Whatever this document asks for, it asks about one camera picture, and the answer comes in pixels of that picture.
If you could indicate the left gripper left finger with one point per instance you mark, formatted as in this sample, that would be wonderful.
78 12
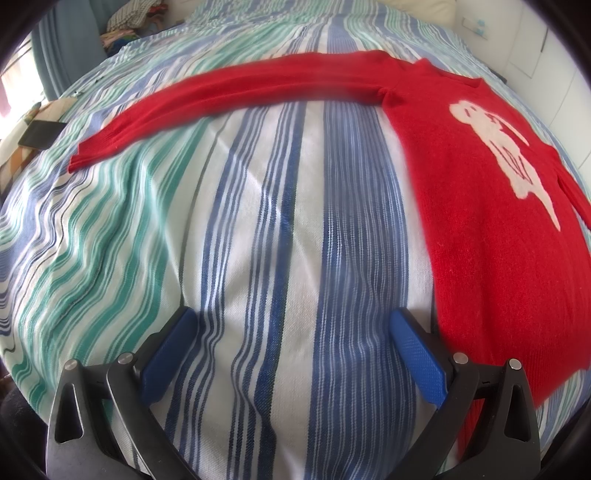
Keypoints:
80 443

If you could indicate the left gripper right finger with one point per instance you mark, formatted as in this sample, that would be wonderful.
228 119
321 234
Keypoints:
505 443

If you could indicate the pile of clothes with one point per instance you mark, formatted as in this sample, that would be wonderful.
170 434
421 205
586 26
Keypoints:
133 20

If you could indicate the striped blue green bed cover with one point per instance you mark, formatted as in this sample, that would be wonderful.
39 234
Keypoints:
39 223

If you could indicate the teal curtain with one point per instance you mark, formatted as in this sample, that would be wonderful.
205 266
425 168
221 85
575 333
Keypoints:
66 43

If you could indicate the cream padded headboard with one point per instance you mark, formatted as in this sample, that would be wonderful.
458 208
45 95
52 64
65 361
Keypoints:
438 12

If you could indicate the patterned cushion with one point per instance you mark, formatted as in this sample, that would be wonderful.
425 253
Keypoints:
15 158

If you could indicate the red sweater with white print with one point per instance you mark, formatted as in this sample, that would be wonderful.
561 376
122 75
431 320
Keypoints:
293 204

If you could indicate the black phone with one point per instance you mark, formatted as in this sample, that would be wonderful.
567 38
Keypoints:
41 134

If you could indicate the white wall socket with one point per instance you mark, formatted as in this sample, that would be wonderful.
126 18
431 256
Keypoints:
478 27

